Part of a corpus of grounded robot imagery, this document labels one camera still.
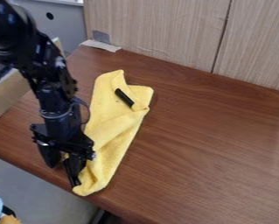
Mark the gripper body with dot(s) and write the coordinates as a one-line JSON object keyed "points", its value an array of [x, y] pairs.
{"points": [[61, 131]]}

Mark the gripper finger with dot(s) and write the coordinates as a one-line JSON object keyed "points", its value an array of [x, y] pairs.
{"points": [[73, 170], [50, 157]]}

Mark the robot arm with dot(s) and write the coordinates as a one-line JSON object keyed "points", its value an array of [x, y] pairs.
{"points": [[48, 75]]}

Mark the yellow cloth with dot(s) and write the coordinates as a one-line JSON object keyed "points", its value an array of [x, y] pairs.
{"points": [[112, 122]]}

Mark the cardboard box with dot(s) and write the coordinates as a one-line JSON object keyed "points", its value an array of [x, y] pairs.
{"points": [[5, 93]]}

